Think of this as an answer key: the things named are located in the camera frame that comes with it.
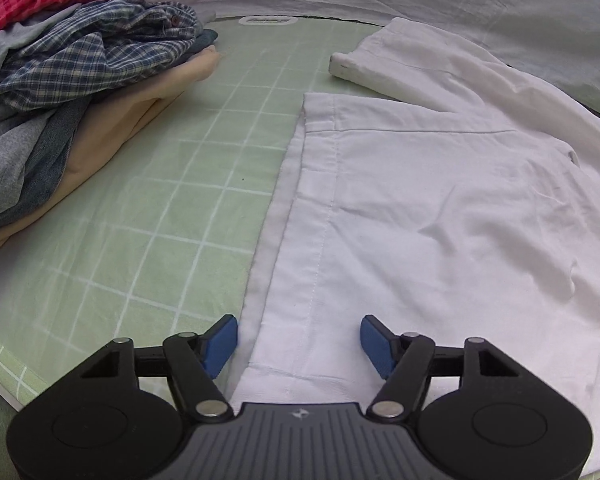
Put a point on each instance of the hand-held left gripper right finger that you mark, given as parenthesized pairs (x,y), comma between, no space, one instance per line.
(377,347)

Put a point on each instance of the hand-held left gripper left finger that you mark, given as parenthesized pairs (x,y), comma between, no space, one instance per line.
(220,347)

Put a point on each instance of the white shirt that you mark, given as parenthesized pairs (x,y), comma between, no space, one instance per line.
(430,185)

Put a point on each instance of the green grid mat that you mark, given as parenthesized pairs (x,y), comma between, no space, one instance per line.
(180,185)

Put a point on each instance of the beige garment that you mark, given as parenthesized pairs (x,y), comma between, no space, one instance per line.
(130,110)

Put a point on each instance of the blue denim jeans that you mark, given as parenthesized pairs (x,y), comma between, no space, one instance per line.
(55,150)

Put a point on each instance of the grey hoodie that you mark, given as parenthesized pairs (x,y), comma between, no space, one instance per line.
(0,160)

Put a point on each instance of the blue plaid shirt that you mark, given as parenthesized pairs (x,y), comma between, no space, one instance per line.
(105,55)

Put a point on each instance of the white plastic slotted tab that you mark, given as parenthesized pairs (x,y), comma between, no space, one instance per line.
(292,20)

